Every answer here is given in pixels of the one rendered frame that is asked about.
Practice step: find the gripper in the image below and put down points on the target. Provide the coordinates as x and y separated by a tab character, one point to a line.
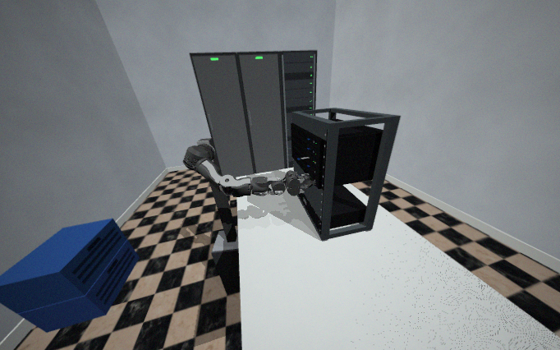
293	183

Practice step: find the black server rack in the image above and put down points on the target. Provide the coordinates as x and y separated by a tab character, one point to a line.
334	153

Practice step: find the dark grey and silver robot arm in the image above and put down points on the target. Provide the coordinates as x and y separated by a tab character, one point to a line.
199	159

